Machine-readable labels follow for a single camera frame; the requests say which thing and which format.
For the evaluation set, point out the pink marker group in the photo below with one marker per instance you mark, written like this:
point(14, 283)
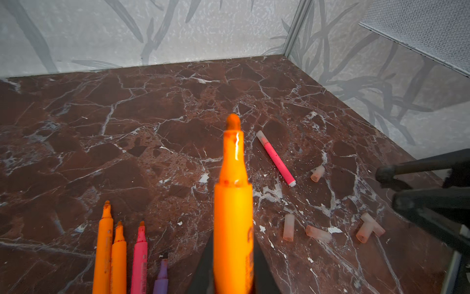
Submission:
point(140, 259)
point(285, 173)

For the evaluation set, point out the orange marker group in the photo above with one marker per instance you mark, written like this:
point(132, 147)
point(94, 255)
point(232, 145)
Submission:
point(233, 265)

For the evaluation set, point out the purple marker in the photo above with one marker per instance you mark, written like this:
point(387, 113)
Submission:
point(161, 283)

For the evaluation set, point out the white wire mesh basket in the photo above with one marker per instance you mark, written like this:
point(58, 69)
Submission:
point(439, 30)

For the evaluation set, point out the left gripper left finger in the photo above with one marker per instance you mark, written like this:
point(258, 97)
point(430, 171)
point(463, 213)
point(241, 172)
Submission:
point(203, 279)

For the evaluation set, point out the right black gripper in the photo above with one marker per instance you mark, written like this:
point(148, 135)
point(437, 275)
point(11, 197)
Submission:
point(436, 211)

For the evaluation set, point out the orange marker far left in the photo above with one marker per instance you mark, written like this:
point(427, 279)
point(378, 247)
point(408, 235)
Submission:
point(102, 269)

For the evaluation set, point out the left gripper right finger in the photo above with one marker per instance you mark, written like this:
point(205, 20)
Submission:
point(264, 282)

